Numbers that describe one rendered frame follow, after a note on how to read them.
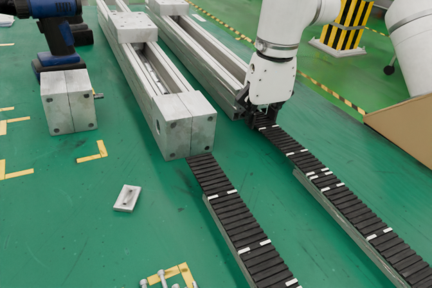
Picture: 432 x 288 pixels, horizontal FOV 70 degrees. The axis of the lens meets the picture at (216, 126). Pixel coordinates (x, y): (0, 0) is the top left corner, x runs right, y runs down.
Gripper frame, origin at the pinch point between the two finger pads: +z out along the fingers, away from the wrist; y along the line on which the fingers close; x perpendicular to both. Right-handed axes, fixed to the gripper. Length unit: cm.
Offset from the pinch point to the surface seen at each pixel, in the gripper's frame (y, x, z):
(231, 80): -3.9, 8.6, -5.6
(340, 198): -0.6, -25.9, -0.2
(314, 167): 0.1, -18.4, -0.5
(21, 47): -50, 61, 3
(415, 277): -1.3, -40.3, -0.4
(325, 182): -0.7, -22.3, -0.5
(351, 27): 253, 196, 50
